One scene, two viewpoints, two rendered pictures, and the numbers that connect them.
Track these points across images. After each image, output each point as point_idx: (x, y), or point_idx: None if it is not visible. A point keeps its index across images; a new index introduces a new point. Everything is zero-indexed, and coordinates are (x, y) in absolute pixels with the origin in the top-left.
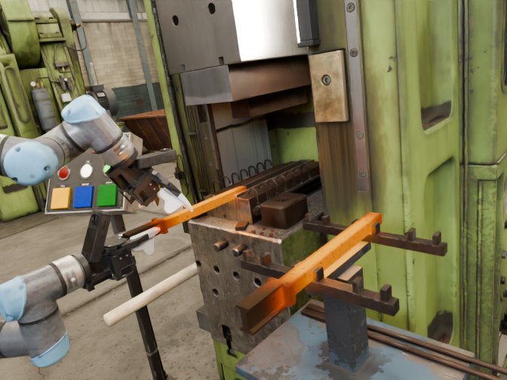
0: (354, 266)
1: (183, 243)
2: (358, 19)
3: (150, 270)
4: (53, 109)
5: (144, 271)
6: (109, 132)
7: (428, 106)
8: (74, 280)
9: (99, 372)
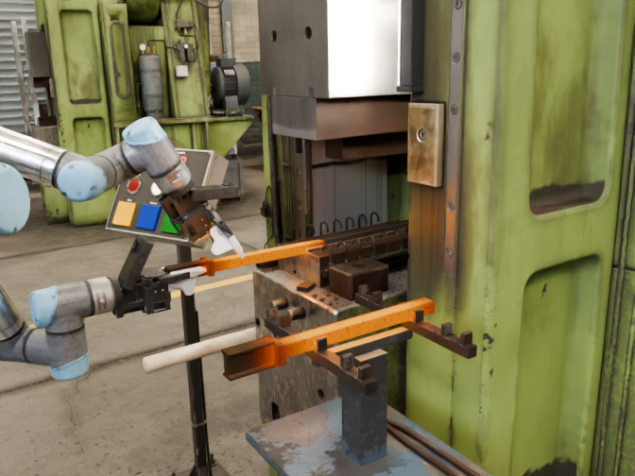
0: (380, 350)
1: None
2: (462, 74)
3: (235, 329)
4: (163, 85)
5: (228, 329)
6: (164, 159)
7: (569, 183)
8: (103, 301)
9: (138, 437)
